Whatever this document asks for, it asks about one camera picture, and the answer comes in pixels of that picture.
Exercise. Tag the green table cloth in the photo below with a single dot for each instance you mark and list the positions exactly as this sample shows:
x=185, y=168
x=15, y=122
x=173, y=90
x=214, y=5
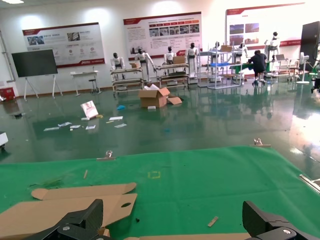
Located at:
x=187, y=195

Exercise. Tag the red white wall poster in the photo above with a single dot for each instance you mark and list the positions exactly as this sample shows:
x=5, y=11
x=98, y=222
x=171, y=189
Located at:
x=140, y=32
x=250, y=17
x=75, y=45

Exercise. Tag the white foam piece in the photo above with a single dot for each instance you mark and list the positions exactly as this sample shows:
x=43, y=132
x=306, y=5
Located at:
x=152, y=108

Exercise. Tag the small cardboard box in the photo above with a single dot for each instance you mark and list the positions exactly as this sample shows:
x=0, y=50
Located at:
x=226, y=48
x=179, y=60
x=134, y=65

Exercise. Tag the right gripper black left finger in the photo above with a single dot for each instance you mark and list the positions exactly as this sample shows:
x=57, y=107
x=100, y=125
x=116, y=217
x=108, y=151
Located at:
x=75, y=225

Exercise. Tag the open laptop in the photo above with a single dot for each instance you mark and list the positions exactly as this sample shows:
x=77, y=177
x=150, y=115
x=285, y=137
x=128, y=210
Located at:
x=281, y=57

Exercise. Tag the white standing fan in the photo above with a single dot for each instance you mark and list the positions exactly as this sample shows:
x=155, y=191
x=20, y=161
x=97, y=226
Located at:
x=303, y=58

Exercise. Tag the green topped work table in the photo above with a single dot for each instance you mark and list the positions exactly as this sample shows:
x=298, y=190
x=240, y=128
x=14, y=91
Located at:
x=237, y=66

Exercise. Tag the red storage box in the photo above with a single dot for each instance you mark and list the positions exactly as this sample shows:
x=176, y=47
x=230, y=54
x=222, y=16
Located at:
x=7, y=93

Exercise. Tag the white paper sheet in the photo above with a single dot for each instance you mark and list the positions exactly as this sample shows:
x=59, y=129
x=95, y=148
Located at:
x=116, y=118
x=75, y=126
x=65, y=124
x=51, y=129
x=120, y=125
x=90, y=127

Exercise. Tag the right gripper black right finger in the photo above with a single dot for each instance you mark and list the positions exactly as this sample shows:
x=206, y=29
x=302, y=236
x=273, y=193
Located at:
x=262, y=225

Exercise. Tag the small white desk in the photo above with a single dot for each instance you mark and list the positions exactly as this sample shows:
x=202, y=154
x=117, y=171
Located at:
x=83, y=73

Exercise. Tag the blue plastic bin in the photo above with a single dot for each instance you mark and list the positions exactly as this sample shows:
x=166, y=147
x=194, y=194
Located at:
x=219, y=64

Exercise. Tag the white cart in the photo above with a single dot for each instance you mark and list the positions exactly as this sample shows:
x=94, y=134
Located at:
x=3, y=138

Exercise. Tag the blue crumpled item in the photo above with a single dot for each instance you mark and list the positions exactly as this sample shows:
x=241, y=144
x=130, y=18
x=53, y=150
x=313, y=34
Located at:
x=121, y=108

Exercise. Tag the large open cardboard box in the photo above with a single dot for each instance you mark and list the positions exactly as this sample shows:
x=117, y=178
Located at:
x=152, y=98

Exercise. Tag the tall black cabinet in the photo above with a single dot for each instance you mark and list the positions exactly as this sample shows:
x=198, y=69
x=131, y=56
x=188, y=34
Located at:
x=310, y=37

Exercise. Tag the low metal work rack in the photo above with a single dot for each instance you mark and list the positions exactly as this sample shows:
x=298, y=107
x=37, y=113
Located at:
x=172, y=66
x=126, y=70

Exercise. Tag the white black humanoid robot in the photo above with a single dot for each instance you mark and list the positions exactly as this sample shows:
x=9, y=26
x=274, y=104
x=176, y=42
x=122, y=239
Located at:
x=170, y=56
x=142, y=57
x=192, y=52
x=274, y=42
x=240, y=50
x=116, y=61
x=215, y=50

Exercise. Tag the seated person black shirt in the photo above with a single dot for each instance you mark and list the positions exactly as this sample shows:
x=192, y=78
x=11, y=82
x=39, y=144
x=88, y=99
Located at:
x=258, y=61

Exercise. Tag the empty open cardboard box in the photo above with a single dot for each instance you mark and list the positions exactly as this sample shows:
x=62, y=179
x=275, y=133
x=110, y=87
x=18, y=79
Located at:
x=50, y=215

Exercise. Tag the thin wooden stick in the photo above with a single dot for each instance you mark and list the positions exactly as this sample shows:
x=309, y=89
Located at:
x=85, y=174

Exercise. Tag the short wooden stick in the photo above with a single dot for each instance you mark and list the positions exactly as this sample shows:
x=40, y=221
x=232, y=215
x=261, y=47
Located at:
x=213, y=221

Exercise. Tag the pink white product box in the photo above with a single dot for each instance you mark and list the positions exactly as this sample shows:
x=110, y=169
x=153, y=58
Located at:
x=89, y=108

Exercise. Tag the black display on white stand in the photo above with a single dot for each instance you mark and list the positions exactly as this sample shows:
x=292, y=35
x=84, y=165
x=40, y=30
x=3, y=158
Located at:
x=35, y=62

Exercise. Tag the tall white shelf rack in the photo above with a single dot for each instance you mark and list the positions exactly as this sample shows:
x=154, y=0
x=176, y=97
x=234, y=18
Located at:
x=215, y=52

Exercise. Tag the grey robot at room edge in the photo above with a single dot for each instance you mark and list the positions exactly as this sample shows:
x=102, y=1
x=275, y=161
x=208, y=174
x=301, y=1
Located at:
x=317, y=75

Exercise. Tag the silver binder clip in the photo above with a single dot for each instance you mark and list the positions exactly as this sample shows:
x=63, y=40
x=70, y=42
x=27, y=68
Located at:
x=260, y=145
x=106, y=158

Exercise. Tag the black round stool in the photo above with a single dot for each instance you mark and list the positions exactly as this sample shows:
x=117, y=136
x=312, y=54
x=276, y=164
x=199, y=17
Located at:
x=92, y=80

